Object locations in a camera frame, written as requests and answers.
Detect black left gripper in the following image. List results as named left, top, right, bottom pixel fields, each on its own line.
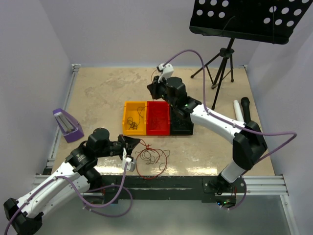
left=97, top=134, right=140, bottom=160

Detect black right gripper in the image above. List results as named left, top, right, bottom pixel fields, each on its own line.
left=148, top=74, right=177, bottom=108

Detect red and black wires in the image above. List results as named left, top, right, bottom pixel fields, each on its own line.
left=134, top=143, right=171, bottom=181

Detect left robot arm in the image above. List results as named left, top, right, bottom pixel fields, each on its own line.
left=3, top=128, right=140, bottom=235

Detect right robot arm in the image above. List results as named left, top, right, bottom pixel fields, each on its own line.
left=147, top=77, right=268, bottom=192

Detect red plastic bin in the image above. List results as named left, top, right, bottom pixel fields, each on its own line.
left=146, top=101, right=171, bottom=136

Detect yellow plastic bin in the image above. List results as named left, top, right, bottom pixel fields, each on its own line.
left=122, top=101, right=147, bottom=136

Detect black plastic bin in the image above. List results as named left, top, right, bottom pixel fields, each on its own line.
left=170, top=104, right=194, bottom=136

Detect black music stand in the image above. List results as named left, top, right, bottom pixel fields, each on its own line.
left=189, top=0, right=309, bottom=110

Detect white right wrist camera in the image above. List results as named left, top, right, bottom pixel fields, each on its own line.
left=156, top=63, right=174, bottom=83

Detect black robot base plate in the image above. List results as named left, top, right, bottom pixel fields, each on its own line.
left=72, top=174, right=247, bottom=204

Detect aluminium table frame rail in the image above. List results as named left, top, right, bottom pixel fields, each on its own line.
left=32, top=64, right=81, bottom=189

